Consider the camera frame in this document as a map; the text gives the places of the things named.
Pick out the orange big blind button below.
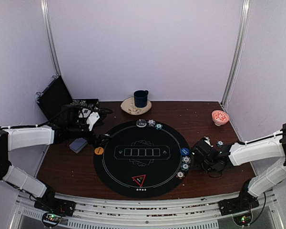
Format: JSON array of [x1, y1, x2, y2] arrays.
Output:
[[94, 147, 104, 155]]

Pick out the blue ten poker chip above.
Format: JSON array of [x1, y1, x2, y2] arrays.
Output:
[[182, 156, 191, 164]]

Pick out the green fifty poker chip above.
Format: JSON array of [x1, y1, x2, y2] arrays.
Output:
[[181, 163, 190, 171]]

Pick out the blue playing card deck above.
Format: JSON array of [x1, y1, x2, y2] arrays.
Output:
[[69, 138, 87, 153]]

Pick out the blue small blind button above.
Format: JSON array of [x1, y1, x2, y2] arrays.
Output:
[[180, 148, 190, 156]]

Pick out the orange hundred chip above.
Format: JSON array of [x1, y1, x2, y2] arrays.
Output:
[[176, 171, 185, 179]]

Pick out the red triangle all-in marker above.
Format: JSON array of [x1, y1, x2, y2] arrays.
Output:
[[132, 174, 146, 187]]

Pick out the green chips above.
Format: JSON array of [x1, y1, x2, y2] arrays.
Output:
[[155, 123, 163, 130]]

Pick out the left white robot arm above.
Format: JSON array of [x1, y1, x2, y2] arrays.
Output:
[[0, 105, 113, 212]]

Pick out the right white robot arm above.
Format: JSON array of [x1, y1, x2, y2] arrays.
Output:
[[190, 123, 286, 211]]

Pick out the green blue chip stack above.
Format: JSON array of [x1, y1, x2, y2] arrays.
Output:
[[216, 141, 224, 147]]

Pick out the black poker set case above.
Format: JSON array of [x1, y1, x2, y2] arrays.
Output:
[[36, 76, 99, 120]]

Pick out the beige ceramic saucer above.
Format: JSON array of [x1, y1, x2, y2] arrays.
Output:
[[120, 97, 152, 115]]

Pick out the red patterned small bowl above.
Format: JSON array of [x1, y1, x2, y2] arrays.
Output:
[[212, 110, 230, 126]]

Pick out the round black poker mat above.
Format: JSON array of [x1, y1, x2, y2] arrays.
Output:
[[93, 119, 189, 198]]

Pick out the dark blue mug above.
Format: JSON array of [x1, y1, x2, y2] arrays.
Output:
[[133, 90, 149, 108]]

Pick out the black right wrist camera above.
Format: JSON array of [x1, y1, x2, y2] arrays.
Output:
[[190, 137, 213, 160]]

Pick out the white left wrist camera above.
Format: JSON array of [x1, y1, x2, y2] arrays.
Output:
[[86, 112, 100, 131]]

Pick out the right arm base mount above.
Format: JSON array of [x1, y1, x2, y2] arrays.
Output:
[[218, 198, 259, 227]]

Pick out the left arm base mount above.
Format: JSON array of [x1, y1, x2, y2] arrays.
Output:
[[34, 199, 76, 228]]

